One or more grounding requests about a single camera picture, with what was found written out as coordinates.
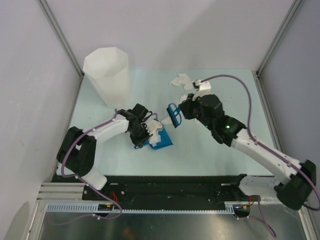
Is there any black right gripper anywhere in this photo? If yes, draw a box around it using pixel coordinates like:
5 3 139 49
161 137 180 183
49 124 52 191
179 92 214 130

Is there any blue plastic dustpan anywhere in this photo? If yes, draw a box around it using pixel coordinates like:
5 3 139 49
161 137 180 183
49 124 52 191
143 128 173 150

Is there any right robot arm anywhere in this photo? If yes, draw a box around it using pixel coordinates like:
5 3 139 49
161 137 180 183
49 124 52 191
178 93 317 210

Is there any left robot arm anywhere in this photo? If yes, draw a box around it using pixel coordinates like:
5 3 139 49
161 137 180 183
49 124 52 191
56 104 151 200

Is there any left aluminium corner post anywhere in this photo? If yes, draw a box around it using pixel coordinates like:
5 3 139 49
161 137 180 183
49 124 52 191
37 0 84 80

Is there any grey slotted cable duct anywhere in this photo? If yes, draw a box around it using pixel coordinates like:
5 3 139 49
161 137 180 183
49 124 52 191
45 202 235 214

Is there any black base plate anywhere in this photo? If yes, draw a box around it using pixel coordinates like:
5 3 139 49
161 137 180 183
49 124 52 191
51 174 261 203

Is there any blue hand brush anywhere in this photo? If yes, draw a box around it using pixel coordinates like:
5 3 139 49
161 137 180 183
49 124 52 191
166 103 182 128

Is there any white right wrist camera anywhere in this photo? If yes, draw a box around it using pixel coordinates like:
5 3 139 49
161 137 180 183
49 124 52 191
192 79 212 99

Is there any white translucent tall bin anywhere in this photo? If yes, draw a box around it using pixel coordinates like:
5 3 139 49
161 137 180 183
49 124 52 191
82 47 131 109

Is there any right aluminium corner post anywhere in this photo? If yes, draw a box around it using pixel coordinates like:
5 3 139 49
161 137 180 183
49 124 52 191
255 0 305 77

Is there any aluminium corner post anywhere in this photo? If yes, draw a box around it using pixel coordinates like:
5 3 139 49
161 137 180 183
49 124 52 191
37 0 84 80
255 0 305 77

